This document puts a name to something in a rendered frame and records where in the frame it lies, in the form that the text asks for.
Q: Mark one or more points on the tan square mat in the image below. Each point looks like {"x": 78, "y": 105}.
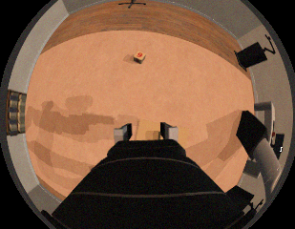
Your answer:
{"x": 148, "y": 130}

